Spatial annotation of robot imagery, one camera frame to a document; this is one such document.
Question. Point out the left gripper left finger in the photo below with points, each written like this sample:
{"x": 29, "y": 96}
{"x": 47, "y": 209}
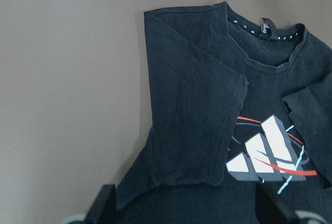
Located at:
{"x": 103, "y": 209}

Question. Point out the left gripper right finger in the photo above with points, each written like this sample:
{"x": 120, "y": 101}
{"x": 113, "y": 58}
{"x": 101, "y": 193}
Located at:
{"x": 271, "y": 207}

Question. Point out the black printed t-shirt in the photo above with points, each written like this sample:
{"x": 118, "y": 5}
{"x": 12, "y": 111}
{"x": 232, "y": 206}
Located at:
{"x": 234, "y": 104}

